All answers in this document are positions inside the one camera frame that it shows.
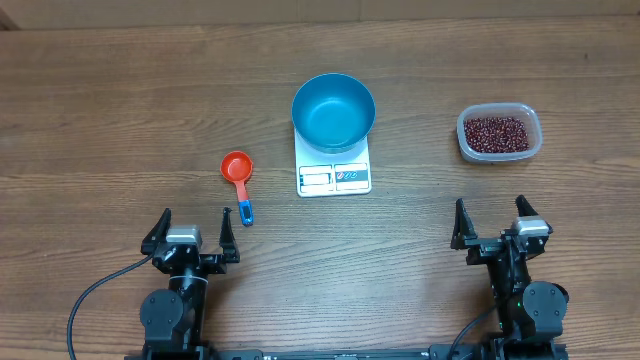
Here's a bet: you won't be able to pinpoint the blue bowl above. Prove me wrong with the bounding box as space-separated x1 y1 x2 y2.
291 73 377 153

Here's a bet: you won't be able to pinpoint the white digital kitchen scale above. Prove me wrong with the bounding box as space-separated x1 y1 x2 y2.
294 131 372 198

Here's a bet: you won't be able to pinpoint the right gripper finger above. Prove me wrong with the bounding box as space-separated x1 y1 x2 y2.
515 195 540 218
451 198 478 250

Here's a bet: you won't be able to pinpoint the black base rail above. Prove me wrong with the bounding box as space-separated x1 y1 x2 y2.
125 344 569 360

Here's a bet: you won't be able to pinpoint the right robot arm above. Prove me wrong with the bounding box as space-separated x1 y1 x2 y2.
447 195 569 360

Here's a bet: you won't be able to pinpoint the red adzuki beans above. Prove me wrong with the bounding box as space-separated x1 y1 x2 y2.
464 117 529 153

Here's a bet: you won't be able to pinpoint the clear plastic container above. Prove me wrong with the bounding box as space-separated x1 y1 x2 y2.
456 102 544 163

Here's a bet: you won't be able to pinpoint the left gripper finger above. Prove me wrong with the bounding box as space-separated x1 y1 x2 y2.
140 208 171 255
219 207 240 263

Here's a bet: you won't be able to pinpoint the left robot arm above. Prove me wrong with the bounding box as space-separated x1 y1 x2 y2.
139 207 240 360

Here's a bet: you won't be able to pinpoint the red measuring scoop blue handle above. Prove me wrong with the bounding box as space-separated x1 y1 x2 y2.
220 151 254 227

